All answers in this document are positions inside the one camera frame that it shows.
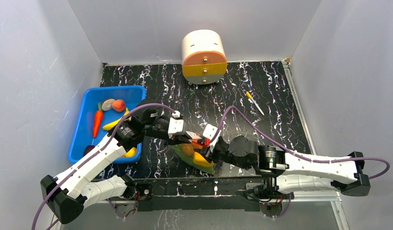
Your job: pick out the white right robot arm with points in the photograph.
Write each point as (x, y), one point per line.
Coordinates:
(286, 173)

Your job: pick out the clear red-zipper zip bag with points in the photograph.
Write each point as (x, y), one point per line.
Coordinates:
(195, 137)

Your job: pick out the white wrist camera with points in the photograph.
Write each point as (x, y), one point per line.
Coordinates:
(211, 132)
(176, 124)

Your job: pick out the yellow toy banana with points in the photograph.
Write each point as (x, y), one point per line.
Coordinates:
(110, 125)

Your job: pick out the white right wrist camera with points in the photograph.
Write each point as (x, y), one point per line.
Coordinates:
(211, 132)

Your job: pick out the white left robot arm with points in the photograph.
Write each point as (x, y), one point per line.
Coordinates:
(71, 191)

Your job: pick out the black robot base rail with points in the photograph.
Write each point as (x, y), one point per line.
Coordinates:
(205, 193)

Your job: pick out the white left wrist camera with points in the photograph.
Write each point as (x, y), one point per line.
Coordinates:
(176, 124)

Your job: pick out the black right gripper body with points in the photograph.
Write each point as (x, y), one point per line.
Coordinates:
(212, 150)

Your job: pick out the round three-drawer mini cabinet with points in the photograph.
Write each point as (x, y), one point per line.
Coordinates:
(203, 57)

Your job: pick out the orange toy carrot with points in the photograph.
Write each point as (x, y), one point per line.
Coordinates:
(98, 117)

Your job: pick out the purple toy eggplant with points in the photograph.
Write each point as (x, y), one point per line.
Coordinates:
(88, 149)

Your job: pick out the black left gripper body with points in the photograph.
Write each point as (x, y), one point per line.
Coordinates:
(155, 130)

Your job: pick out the green leafy vegetable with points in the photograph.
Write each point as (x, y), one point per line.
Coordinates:
(185, 153)

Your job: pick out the yellow-tipped white pen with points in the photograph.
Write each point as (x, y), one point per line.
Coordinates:
(251, 99)

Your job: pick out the blue plastic bin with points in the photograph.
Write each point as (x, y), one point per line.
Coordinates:
(132, 95)

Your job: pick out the yellow toy lemon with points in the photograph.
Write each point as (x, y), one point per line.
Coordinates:
(131, 153)

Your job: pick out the tan toy potato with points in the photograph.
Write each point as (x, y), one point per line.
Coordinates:
(107, 104)

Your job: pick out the orange toy pumpkin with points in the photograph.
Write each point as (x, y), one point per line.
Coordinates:
(196, 145)

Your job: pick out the yellow toy bell pepper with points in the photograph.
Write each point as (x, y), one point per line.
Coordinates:
(199, 160)

